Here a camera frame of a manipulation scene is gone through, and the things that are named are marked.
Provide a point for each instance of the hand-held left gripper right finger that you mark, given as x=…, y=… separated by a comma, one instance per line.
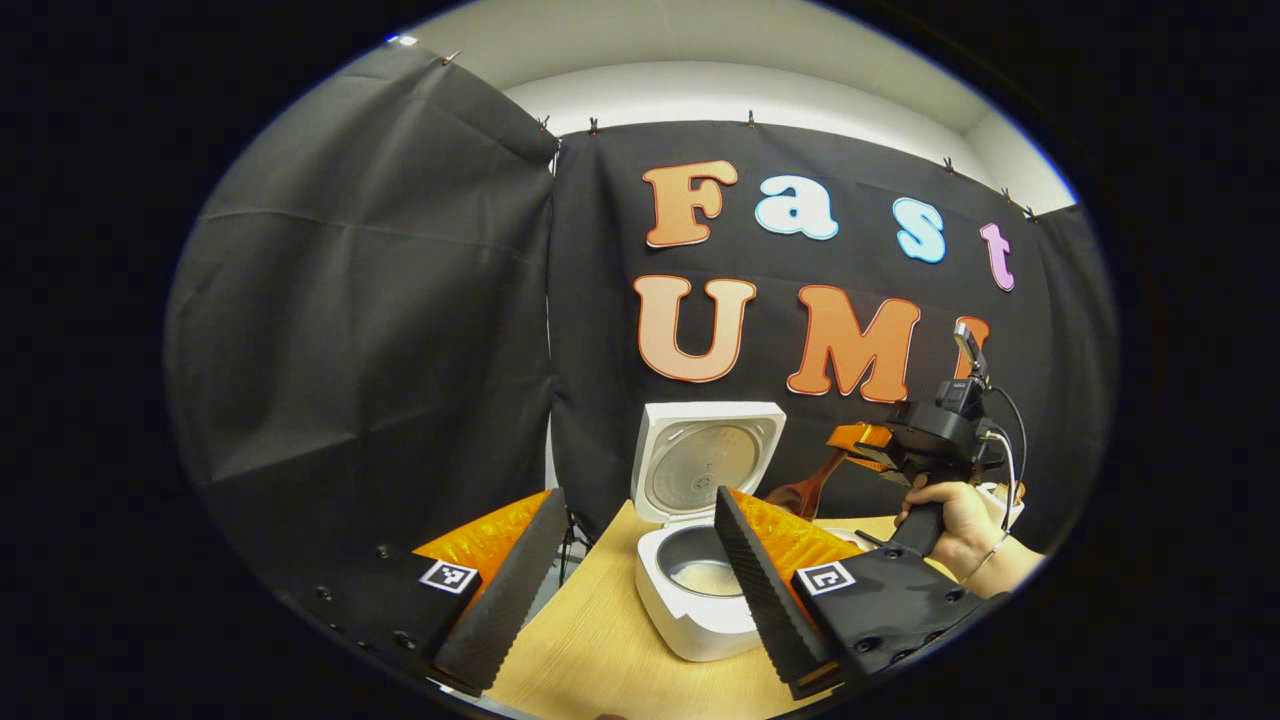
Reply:
x=770, y=600

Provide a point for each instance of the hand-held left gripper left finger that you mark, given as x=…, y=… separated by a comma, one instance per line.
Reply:
x=510, y=600

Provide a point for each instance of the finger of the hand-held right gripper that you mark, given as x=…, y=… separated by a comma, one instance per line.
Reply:
x=860, y=438

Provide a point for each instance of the brown wooden spoon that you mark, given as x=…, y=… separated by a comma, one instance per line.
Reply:
x=800, y=493

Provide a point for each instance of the white rice cooker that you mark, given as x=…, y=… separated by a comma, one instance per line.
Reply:
x=700, y=470

